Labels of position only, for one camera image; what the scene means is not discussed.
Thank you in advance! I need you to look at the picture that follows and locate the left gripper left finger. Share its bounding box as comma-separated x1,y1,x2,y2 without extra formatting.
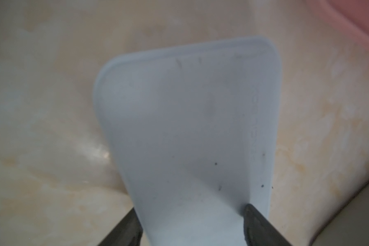
98,208,143,246

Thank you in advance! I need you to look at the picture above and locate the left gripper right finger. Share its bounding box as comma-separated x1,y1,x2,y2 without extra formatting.
244,204,291,246

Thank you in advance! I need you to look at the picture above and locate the grey plastic storage box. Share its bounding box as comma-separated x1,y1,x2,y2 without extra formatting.
310,182,369,246

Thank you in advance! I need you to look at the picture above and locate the light blue pencil case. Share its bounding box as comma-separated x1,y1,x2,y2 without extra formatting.
93,36,281,246

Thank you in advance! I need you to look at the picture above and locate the pink plastic tray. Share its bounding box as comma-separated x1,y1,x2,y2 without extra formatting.
306,1,369,50

